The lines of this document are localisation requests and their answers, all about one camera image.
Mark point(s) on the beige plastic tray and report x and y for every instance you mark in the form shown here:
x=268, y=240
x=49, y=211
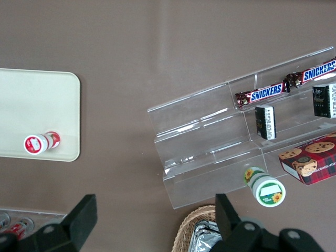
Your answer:
x=39, y=105

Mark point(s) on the light wicker basket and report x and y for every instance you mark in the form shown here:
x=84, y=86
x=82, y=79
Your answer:
x=183, y=231

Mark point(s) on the aluminium foil container stack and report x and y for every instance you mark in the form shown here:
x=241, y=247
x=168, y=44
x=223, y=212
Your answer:
x=202, y=236

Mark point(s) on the clear acrylic bottle rack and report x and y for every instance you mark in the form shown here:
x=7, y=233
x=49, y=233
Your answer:
x=47, y=216

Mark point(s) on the Snickers chocolate bar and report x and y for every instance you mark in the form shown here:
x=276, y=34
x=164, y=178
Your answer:
x=319, y=72
x=262, y=95

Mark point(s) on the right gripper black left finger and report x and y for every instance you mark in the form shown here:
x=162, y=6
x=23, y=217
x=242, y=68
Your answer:
x=76, y=223

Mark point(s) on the red tartan cookie box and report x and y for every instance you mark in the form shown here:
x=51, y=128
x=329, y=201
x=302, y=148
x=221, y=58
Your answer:
x=315, y=162

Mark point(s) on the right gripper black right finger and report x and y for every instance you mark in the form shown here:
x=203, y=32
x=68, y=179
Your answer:
x=236, y=236

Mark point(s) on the small black carton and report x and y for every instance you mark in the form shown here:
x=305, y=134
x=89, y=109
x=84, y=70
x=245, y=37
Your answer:
x=325, y=101
x=265, y=122

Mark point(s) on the green sunflower yogurt cup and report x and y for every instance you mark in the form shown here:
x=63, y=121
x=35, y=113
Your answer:
x=267, y=193

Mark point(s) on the clear acrylic stepped shelf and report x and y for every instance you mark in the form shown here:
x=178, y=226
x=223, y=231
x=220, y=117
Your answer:
x=204, y=136

